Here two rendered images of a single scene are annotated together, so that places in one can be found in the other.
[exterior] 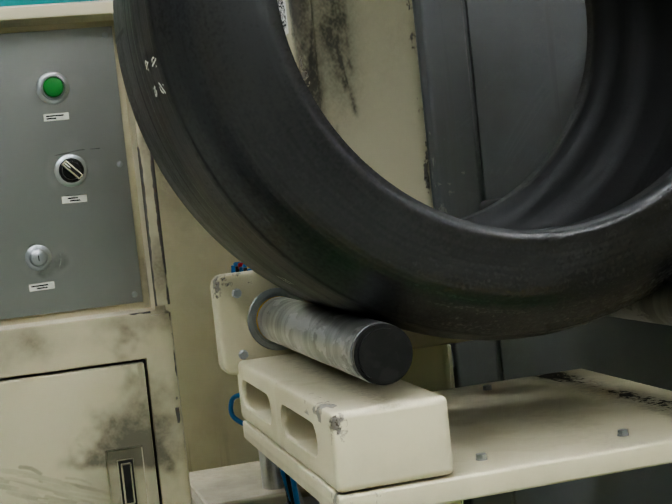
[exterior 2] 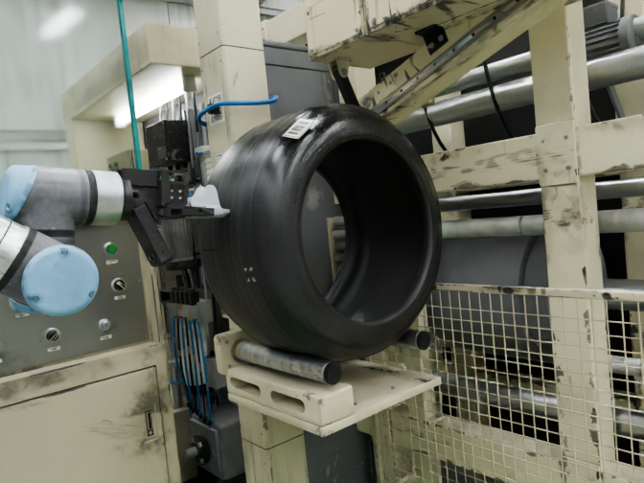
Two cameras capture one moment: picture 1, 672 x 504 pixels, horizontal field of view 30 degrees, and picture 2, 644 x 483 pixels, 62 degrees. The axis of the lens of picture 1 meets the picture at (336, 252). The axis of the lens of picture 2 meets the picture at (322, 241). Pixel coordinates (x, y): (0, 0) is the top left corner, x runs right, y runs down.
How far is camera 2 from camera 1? 0.45 m
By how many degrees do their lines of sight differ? 25
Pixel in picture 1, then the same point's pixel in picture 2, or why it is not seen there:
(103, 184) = (132, 289)
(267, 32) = (299, 260)
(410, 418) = (342, 395)
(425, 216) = (346, 322)
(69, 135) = (118, 269)
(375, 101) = not seen: hidden behind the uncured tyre
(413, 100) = not seen: hidden behind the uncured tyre
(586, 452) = (389, 397)
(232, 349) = (225, 364)
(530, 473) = (376, 408)
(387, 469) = (335, 415)
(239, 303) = (227, 345)
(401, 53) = not seen: hidden behind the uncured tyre
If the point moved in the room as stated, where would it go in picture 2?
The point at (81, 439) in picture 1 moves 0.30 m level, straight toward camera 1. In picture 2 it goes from (129, 403) to (172, 434)
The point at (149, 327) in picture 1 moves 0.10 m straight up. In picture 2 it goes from (157, 351) to (152, 315)
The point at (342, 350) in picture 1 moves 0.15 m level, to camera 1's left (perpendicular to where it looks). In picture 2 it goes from (315, 372) to (242, 389)
